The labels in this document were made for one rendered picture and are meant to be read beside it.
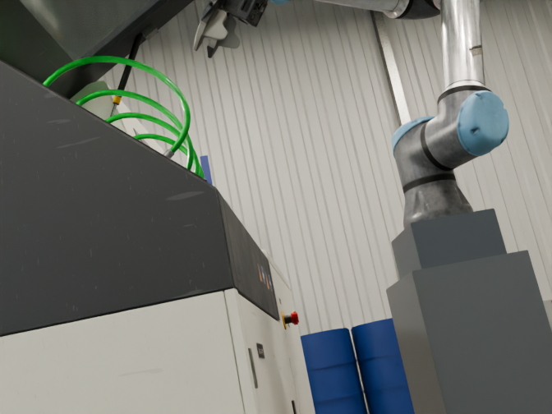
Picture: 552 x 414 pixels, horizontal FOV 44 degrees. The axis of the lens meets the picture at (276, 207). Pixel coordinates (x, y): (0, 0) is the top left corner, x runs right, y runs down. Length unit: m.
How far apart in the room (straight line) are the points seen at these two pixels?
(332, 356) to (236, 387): 5.08
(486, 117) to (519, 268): 0.30
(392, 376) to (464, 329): 4.82
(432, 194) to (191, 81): 7.45
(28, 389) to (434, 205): 0.85
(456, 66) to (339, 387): 4.82
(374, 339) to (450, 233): 4.80
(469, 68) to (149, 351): 0.87
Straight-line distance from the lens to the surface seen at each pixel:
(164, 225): 1.07
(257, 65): 8.84
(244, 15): 1.35
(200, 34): 1.36
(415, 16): 1.73
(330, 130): 8.56
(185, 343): 1.04
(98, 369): 1.08
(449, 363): 1.34
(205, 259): 1.05
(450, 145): 1.42
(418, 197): 1.47
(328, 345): 6.09
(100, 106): 1.97
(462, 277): 1.37
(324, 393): 6.08
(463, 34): 1.54
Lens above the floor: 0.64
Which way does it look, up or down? 15 degrees up
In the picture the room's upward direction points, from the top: 11 degrees counter-clockwise
